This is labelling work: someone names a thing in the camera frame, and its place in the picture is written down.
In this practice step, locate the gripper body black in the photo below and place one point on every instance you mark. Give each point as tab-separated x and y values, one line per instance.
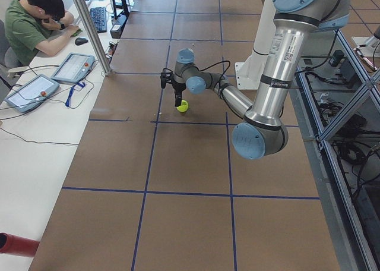
179	88

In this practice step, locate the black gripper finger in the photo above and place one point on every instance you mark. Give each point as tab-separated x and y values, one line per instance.
178	99

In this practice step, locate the yellow tennis ball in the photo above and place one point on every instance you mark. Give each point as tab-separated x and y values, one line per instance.
183	107

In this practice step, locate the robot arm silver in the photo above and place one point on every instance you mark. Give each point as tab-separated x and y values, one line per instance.
261	132

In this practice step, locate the teach pendant far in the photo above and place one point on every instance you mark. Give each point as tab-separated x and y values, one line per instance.
74	68

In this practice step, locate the teach pendant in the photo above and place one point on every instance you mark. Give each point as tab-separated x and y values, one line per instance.
32	94
74	68

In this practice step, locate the black keyboard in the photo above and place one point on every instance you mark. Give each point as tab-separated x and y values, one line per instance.
99	17

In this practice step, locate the black computer mouse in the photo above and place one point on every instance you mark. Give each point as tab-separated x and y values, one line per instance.
80	41

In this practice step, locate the teach pendant near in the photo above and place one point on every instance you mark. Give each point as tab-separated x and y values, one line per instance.
32	94

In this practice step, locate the seated person green shirt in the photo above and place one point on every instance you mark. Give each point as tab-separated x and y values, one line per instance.
33	26

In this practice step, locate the red cylinder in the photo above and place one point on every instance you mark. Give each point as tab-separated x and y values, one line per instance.
18	246

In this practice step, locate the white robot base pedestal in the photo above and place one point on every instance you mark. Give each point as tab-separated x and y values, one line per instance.
248	73

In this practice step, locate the aluminium frame post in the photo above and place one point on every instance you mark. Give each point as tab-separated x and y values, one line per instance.
93	35

